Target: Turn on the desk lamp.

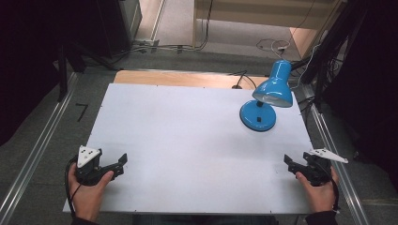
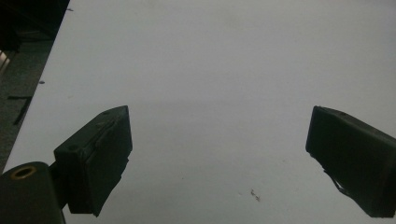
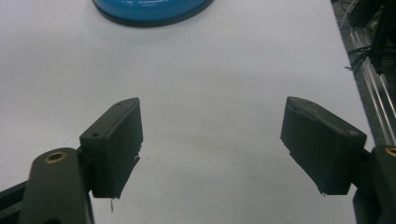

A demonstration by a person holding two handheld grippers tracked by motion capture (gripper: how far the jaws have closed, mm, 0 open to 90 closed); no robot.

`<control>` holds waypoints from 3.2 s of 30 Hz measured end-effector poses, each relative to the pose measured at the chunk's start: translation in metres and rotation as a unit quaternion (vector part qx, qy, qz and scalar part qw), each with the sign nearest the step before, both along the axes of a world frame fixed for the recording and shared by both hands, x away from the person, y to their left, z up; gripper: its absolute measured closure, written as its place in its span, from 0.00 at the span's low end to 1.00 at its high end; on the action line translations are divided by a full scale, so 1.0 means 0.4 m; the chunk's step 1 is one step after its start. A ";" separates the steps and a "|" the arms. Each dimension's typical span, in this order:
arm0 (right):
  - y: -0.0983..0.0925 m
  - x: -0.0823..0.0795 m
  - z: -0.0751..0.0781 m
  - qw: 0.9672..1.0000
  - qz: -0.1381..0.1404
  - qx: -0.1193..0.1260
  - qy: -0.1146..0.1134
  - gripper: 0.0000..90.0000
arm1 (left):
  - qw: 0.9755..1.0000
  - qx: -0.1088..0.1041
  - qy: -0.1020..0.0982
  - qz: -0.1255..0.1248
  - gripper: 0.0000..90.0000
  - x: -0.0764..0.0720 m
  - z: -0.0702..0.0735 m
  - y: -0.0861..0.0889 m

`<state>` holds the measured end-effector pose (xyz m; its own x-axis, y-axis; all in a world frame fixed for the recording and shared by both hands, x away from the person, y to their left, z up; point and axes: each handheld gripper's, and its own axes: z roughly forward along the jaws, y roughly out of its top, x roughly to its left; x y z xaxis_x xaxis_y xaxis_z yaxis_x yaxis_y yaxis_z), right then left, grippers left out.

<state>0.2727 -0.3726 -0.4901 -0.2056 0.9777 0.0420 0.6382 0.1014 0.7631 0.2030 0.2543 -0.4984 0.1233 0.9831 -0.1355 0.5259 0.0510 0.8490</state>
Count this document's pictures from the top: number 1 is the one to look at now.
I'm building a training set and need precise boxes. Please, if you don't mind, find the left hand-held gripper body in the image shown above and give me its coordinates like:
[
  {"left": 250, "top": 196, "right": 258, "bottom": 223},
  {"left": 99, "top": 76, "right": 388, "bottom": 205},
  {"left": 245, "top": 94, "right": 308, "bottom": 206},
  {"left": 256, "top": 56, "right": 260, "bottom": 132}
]
[{"left": 74, "top": 145, "right": 117, "bottom": 187}]

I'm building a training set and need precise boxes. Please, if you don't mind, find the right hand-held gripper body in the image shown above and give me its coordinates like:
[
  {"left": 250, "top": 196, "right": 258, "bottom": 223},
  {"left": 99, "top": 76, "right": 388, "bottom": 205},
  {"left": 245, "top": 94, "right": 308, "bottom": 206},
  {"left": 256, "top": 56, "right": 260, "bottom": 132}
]
[{"left": 294, "top": 147, "right": 349, "bottom": 188}]

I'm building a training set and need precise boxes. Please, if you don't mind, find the blue desk lamp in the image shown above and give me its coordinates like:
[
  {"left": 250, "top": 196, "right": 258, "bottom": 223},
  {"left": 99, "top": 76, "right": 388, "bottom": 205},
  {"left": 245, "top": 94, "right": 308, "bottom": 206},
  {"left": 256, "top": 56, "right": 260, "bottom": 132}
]
[{"left": 239, "top": 59, "right": 294, "bottom": 132}]

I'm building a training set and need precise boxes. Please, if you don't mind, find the person's right hand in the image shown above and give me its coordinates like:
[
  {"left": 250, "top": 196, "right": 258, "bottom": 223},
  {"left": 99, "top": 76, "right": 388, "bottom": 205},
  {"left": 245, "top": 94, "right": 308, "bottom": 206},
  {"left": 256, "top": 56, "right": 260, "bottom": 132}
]
[{"left": 295, "top": 167, "right": 340, "bottom": 214}]

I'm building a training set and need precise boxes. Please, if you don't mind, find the person's left hand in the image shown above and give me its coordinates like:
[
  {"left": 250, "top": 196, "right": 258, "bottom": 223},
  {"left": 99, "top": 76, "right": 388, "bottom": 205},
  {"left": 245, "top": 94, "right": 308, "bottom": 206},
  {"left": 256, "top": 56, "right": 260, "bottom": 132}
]
[{"left": 68, "top": 162, "right": 115, "bottom": 223}]

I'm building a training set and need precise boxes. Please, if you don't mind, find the black metal stand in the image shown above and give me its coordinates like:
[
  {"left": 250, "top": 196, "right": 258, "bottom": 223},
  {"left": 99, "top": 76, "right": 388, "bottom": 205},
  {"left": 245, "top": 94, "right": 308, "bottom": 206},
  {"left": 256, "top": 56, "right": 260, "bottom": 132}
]
[
  {"left": 55, "top": 43, "right": 120, "bottom": 103},
  {"left": 299, "top": 0, "right": 369, "bottom": 111}
]

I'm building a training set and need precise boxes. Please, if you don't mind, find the wooden table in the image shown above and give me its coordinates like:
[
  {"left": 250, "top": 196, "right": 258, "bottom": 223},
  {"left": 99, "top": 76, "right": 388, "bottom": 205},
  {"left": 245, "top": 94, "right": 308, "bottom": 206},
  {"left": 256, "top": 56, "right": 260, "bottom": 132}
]
[{"left": 113, "top": 69, "right": 270, "bottom": 91}]

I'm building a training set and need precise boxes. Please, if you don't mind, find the aluminium rail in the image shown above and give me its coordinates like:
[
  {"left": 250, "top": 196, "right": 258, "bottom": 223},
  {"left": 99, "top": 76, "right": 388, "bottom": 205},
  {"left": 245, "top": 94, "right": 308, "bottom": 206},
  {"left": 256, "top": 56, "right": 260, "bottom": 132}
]
[
  {"left": 0, "top": 72, "right": 79, "bottom": 225},
  {"left": 301, "top": 83, "right": 372, "bottom": 225}
]

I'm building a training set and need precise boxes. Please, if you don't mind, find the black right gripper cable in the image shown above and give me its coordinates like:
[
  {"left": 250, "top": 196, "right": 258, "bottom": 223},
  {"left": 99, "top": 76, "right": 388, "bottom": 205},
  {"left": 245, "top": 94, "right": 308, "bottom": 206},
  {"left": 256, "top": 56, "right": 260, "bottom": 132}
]
[{"left": 318, "top": 168, "right": 341, "bottom": 212}]

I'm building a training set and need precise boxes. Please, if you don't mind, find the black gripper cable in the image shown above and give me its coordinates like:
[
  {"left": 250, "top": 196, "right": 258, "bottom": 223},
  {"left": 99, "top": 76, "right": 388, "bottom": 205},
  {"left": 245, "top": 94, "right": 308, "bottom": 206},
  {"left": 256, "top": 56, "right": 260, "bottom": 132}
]
[
  {"left": 318, "top": 168, "right": 341, "bottom": 212},
  {"left": 64, "top": 155, "right": 83, "bottom": 218}
]

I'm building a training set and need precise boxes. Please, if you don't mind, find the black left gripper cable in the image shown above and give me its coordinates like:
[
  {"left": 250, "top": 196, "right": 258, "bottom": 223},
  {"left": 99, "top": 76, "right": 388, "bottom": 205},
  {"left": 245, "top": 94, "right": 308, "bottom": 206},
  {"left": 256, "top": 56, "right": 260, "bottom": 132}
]
[{"left": 64, "top": 155, "right": 83, "bottom": 218}]

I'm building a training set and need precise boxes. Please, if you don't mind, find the white cable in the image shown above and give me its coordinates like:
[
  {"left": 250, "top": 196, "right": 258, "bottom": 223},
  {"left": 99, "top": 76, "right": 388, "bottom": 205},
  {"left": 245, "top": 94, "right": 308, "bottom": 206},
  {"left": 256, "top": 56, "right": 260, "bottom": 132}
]
[{"left": 270, "top": 39, "right": 323, "bottom": 92}]

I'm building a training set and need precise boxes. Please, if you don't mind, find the black lamp cable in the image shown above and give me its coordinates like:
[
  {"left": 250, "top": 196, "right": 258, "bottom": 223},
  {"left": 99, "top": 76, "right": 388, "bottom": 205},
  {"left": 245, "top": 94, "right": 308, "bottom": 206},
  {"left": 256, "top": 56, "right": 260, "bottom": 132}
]
[{"left": 227, "top": 70, "right": 258, "bottom": 90}]

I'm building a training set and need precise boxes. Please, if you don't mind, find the bundle of floor cables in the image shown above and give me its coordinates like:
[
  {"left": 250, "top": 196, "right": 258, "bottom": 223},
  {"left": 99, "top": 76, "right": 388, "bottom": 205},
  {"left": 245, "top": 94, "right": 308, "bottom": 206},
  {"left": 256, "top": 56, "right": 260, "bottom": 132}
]
[{"left": 112, "top": 0, "right": 215, "bottom": 64}]

